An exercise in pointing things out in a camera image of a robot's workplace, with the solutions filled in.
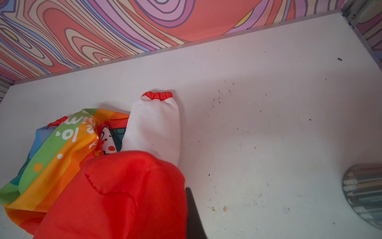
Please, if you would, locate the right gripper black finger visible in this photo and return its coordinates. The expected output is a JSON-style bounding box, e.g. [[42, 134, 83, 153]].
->
[[186, 187, 207, 239]]

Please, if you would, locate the rainbow red white kids jacket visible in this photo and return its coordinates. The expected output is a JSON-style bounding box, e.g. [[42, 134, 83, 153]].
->
[[1, 92, 188, 239]]

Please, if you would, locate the clear cup of pencils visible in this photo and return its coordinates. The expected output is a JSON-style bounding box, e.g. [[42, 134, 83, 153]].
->
[[342, 163, 382, 230]]

